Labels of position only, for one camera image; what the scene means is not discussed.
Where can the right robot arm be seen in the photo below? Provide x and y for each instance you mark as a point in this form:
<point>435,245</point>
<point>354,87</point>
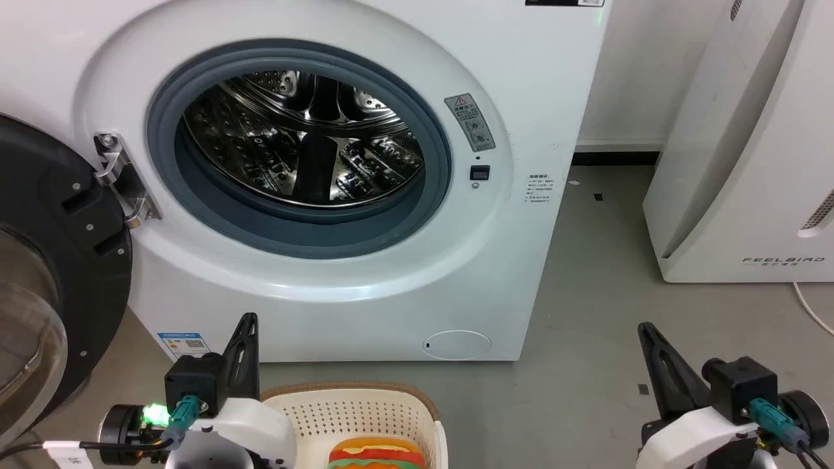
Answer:
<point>808,417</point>

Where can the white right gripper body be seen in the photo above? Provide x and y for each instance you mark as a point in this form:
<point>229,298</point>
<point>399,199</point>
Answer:
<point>697,436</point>

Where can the white air purifier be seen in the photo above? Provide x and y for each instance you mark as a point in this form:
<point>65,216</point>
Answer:
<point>749,163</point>

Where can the white front-load washing machine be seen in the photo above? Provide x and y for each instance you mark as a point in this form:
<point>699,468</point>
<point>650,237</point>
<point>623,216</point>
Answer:
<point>521,98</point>

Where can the blue energy label sticker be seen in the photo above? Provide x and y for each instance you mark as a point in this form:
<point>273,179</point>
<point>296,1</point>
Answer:
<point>184,345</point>

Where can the grey rubber door gasket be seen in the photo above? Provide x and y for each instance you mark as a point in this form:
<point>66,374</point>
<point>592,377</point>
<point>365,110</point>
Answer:
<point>431,195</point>

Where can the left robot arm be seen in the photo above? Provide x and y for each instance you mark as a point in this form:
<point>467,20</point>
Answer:
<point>120,426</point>

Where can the round white filter cover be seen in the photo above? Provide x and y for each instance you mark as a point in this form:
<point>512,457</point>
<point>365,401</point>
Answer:
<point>457,345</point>

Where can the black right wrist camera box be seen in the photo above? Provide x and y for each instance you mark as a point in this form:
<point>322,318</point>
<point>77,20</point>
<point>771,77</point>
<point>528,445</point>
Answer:
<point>743,384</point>

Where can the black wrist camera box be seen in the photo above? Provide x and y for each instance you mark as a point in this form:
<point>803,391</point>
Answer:
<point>192,378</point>
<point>743,384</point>

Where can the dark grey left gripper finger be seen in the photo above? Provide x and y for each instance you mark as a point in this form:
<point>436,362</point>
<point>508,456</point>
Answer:
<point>244,365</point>

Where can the black bar with label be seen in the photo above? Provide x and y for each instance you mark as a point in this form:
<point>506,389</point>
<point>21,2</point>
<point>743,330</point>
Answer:
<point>563,2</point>

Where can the stainless steel washing machine drum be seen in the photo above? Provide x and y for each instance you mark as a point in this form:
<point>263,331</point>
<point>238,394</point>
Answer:
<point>260,143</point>

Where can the grey warning sticker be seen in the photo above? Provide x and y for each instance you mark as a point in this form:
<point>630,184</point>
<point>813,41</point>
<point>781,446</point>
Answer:
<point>470,122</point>

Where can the plush toy hamburger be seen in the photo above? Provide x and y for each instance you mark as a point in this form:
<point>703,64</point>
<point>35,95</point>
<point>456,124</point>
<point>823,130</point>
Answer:
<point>374,454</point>

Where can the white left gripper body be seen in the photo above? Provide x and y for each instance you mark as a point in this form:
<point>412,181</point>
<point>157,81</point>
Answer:
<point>254,433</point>

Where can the metal door hinge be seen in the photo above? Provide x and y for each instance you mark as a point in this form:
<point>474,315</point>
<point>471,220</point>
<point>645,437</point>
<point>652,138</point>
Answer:
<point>127,185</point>

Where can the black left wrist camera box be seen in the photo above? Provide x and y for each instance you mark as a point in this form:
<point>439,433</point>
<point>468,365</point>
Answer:
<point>192,378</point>

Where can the cream perforated laundry basket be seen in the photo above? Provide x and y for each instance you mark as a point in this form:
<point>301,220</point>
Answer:
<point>352,407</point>

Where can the black baseboard strip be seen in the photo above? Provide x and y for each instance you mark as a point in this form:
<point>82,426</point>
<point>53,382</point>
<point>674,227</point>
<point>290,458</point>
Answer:
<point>616,159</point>

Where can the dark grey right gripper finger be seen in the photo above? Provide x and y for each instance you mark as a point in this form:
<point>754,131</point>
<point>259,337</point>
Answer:
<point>674,381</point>

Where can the black door latch slot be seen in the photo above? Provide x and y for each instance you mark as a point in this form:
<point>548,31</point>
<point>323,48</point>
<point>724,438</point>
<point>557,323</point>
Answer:
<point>480,173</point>

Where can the small printed text label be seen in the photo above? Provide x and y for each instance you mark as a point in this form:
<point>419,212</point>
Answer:
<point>539,189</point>

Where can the black washing machine door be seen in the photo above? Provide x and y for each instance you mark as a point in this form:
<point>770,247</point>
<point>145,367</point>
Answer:
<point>65,215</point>

